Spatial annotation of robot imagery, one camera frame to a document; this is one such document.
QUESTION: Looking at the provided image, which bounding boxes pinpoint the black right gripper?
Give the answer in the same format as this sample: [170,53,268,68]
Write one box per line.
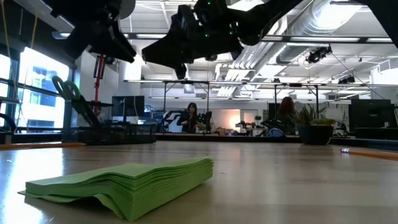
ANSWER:
[141,0,246,80]

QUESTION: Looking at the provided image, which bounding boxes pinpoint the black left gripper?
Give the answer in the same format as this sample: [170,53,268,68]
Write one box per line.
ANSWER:
[51,0,137,63]

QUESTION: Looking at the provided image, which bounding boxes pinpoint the orange pencil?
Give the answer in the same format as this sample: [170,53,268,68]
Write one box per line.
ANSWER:
[340,147,398,161]
[0,142,85,151]

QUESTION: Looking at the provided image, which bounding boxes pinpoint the green sticky note pad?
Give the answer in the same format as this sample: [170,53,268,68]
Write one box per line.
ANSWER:
[17,156,215,223]

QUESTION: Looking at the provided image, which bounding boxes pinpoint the black mesh desk organizer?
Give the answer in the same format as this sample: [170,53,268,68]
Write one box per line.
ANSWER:
[61,99,157,146]

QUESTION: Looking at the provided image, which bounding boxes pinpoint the red vertical pole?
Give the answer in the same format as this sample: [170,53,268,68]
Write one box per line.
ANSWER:
[93,54,107,126]

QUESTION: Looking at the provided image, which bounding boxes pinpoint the person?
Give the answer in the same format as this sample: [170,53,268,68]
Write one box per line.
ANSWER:
[176,102,201,134]
[275,96,298,134]

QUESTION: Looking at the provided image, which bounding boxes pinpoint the blue round object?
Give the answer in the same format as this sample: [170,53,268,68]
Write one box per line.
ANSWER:
[267,128,285,138]

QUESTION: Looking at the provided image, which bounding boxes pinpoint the potted plant in dark pot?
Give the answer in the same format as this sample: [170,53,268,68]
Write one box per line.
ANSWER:
[294,104,336,146]

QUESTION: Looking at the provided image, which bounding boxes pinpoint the large black computer monitor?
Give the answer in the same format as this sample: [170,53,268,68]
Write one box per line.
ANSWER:
[348,99,396,129]

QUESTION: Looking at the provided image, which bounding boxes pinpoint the round grey overhead camera mount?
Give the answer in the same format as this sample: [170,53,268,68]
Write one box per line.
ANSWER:
[119,0,137,20]

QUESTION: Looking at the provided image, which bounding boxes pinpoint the black metal frame stand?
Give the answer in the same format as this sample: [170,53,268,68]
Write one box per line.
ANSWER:
[273,82,320,119]
[162,79,211,133]

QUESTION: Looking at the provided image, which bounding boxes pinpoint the green handled scissors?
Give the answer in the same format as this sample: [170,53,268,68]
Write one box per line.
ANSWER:
[51,75,97,127]

